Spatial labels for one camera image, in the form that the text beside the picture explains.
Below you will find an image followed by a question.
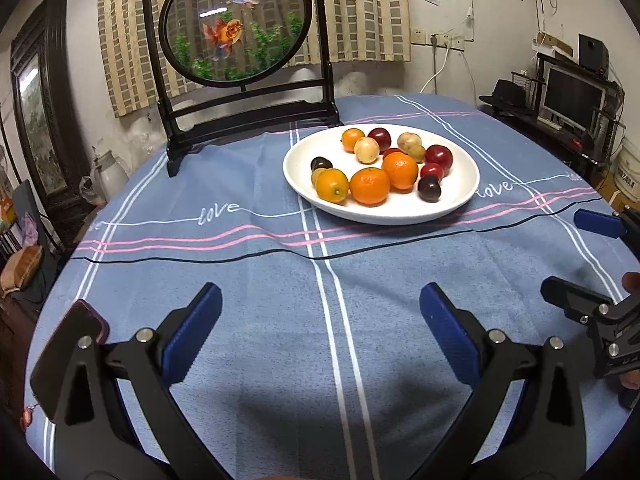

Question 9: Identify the person's right hand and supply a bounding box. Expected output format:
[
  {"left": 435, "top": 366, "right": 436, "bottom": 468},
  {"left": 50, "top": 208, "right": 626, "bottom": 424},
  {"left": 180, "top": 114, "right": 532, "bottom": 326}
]
[{"left": 619, "top": 272, "right": 640, "bottom": 391}]

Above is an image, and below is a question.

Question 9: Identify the dark framed painting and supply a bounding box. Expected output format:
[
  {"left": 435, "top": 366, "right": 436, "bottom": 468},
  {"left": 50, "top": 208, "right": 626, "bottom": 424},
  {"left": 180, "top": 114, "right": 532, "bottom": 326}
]
[{"left": 10, "top": 0, "right": 98, "bottom": 211}]

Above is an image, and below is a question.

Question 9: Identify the black hat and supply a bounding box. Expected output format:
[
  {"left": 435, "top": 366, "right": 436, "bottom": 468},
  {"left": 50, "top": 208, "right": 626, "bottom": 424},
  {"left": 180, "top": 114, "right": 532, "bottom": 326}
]
[{"left": 479, "top": 79, "right": 536, "bottom": 115}]

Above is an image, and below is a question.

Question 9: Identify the dark board with purple flower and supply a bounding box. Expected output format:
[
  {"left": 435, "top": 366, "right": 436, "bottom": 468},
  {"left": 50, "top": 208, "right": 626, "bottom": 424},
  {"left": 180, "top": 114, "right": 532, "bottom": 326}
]
[{"left": 11, "top": 180, "right": 52, "bottom": 257}]

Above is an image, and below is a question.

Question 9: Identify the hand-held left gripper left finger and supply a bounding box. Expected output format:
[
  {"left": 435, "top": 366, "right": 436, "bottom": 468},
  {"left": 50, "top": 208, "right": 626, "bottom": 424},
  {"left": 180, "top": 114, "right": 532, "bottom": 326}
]
[{"left": 53, "top": 281, "right": 234, "bottom": 480}]

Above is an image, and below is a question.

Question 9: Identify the black desk rack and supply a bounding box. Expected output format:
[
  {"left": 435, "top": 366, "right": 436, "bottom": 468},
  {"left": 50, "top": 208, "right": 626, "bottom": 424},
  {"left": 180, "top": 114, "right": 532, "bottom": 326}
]
[{"left": 479, "top": 60, "right": 626, "bottom": 182}]

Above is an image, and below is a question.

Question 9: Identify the cardboard box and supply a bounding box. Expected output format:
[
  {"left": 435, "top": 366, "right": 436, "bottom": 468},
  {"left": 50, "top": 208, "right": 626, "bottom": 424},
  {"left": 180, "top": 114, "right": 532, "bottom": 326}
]
[{"left": 600, "top": 180, "right": 640, "bottom": 212}]

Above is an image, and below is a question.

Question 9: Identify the computer monitor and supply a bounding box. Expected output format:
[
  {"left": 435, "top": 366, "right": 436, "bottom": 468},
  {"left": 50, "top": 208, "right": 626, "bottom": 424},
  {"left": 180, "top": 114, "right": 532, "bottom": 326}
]
[{"left": 542, "top": 63, "right": 608, "bottom": 128}]

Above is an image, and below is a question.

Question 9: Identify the beige checked curtain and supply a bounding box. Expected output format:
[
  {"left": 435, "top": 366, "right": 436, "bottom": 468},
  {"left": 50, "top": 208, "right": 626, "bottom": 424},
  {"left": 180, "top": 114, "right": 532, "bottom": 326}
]
[{"left": 97, "top": 0, "right": 412, "bottom": 118}]

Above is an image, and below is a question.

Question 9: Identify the smartphone with red case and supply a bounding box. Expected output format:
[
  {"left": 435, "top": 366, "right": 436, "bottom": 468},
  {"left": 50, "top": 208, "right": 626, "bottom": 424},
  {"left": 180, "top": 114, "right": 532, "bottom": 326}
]
[{"left": 30, "top": 300, "right": 110, "bottom": 421}]

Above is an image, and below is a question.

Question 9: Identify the round goldfish screen black stand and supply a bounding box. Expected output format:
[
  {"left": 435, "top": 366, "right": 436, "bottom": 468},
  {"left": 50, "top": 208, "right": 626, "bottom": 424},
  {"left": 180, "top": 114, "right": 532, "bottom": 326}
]
[{"left": 141, "top": 0, "right": 345, "bottom": 178}]

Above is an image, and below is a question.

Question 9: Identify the dark red plum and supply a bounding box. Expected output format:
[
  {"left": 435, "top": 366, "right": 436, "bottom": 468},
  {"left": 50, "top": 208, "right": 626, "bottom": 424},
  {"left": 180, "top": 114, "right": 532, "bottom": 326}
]
[{"left": 367, "top": 128, "right": 392, "bottom": 153}]

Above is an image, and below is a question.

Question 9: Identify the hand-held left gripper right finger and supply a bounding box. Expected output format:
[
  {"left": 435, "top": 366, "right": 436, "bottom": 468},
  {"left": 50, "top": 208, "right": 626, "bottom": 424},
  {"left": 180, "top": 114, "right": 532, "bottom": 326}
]
[{"left": 407, "top": 282, "right": 588, "bottom": 480}]

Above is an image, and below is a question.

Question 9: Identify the clear plastic bag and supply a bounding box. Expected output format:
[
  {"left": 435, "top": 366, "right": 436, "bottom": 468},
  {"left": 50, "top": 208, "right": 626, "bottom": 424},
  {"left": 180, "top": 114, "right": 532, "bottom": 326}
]
[{"left": 80, "top": 176, "right": 108, "bottom": 207}]

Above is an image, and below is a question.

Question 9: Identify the orange kumquat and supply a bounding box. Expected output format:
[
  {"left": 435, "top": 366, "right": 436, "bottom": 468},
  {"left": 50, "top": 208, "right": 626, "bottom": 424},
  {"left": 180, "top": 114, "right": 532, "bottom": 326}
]
[
  {"left": 341, "top": 128, "right": 366, "bottom": 153},
  {"left": 315, "top": 168, "right": 350, "bottom": 204}
]

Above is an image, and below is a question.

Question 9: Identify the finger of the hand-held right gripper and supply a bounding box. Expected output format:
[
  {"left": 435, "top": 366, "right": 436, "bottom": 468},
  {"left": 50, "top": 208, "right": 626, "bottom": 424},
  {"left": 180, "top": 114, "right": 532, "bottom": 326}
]
[
  {"left": 541, "top": 276, "right": 612, "bottom": 327},
  {"left": 573, "top": 207, "right": 640, "bottom": 261}
]

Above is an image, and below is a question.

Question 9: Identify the orange tangerine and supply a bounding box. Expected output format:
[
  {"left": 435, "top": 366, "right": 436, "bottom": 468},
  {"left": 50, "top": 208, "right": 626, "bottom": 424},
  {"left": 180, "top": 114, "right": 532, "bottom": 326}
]
[
  {"left": 381, "top": 152, "right": 419, "bottom": 192},
  {"left": 349, "top": 167, "right": 391, "bottom": 206}
]

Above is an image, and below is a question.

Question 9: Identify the white plastic bucket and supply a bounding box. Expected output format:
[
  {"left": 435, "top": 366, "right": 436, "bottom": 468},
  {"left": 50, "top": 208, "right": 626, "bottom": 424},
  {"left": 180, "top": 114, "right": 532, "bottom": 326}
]
[{"left": 614, "top": 135, "right": 640, "bottom": 196}]

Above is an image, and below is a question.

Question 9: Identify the white power cable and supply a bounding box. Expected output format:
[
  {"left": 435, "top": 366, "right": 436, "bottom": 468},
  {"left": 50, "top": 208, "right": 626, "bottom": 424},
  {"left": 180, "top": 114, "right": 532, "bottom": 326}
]
[{"left": 419, "top": 47, "right": 448, "bottom": 95}]

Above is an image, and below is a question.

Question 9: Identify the blue striped tablecloth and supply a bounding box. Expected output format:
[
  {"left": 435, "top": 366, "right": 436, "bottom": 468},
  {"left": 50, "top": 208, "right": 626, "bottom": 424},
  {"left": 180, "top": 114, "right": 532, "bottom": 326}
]
[{"left": 25, "top": 94, "right": 640, "bottom": 480}]

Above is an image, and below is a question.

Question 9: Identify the black speaker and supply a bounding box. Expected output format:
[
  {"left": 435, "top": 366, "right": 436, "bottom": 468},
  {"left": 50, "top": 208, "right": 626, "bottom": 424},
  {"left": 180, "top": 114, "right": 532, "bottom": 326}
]
[{"left": 578, "top": 33, "right": 610, "bottom": 72}]

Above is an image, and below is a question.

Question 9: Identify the brown cushion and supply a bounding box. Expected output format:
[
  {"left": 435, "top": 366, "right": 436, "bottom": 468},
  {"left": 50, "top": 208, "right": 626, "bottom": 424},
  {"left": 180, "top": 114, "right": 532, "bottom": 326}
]
[{"left": 0, "top": 245, "right": 44, "bottom": 299}]

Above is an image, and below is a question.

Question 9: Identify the yellow round fruit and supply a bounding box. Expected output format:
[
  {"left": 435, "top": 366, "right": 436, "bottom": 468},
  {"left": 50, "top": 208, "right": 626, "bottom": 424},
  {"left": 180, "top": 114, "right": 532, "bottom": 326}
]
[{"left": 354, "top": 137, "right": 380, "bottom": 164}]

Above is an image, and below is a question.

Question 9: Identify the white oval plate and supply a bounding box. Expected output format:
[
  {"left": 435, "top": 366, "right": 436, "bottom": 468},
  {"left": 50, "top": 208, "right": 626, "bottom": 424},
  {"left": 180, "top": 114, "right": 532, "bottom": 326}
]
[{"left": 282, "top": 123, "right": 481, "bottom": 226}]

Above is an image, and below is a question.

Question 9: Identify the white ceramic jug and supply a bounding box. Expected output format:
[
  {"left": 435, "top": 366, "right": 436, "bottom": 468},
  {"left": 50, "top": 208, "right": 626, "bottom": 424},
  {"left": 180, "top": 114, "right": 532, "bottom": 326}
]
[{"left": 92, "top": 149, "right": 130, "bottom": 202}]

